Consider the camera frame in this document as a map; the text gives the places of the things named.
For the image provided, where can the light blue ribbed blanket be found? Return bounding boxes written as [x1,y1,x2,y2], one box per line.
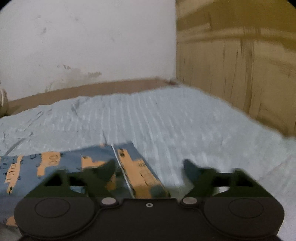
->
[0,87,296,241]

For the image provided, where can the blue pants with orange print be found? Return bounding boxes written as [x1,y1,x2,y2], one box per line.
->
[0,142,171,229]

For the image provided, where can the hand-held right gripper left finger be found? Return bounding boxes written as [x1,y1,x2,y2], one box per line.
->
[24,159,117,207]

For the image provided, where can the brown bed side board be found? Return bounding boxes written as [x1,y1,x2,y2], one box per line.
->
[7,77,183,115]

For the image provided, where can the wooden wardrobe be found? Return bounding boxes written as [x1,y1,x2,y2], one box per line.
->
[176,0,296,137]

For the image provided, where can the cream comforter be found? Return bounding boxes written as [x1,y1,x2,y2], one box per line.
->
[0,87,10,117]

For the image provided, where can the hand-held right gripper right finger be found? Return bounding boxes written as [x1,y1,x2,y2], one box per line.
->
[180,159,273,206]

